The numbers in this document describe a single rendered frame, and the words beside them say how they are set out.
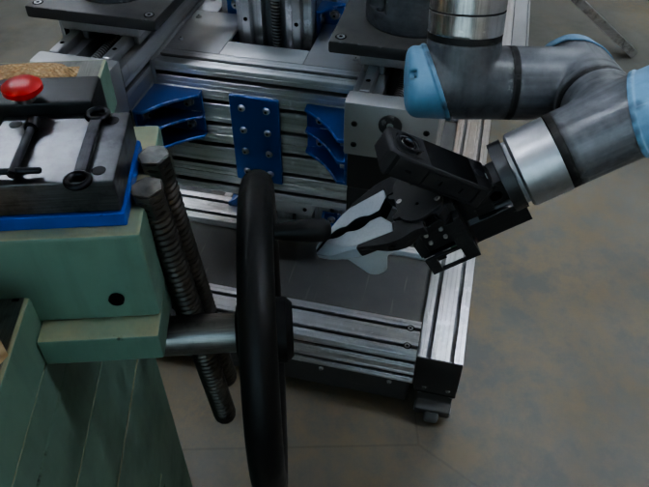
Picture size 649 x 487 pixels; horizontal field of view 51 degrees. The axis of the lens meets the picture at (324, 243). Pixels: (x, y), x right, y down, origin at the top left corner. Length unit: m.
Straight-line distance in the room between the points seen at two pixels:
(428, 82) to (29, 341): 0.43
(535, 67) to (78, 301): 0.48
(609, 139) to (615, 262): 1.33
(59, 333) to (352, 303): 0.94
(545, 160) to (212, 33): 0.77
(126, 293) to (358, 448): 1.00
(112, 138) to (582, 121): 0.40
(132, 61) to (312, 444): 0.84
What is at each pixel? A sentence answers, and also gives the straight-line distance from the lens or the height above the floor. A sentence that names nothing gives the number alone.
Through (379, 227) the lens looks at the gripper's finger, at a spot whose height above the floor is 0.84.
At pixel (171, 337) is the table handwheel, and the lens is 0.61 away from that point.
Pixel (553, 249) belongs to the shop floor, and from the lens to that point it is 1.94.
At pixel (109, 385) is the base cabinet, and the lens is 0.78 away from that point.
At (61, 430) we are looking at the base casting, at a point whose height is 0.78.
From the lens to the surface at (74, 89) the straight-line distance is 0.58.
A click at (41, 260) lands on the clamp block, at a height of 0.94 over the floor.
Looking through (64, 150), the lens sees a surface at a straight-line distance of 0.53.
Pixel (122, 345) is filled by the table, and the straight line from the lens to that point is 0.56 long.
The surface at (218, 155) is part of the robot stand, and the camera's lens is 1.26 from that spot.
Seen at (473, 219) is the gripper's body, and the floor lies 0.84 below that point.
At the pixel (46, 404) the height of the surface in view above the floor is 0.82.
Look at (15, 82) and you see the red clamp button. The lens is 0.57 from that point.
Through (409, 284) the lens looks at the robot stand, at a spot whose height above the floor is 0.21.
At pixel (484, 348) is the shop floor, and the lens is 1.66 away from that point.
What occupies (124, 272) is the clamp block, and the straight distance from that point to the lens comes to 0.53.
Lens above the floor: 1.29
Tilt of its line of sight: 44 degrees down
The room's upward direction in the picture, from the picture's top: straight up
